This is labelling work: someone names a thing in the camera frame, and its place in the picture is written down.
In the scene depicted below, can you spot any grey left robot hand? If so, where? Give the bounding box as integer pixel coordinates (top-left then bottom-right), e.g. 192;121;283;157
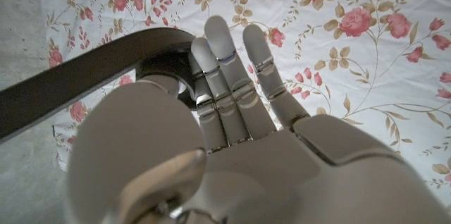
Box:
66;15;451;224

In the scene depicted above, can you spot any floral printed backdrop sheet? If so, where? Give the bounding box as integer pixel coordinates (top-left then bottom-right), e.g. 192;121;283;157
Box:
37;0;451;214

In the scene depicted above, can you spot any dark leather belt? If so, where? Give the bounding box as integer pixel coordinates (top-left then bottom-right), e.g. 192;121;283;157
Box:
0;27;198;144

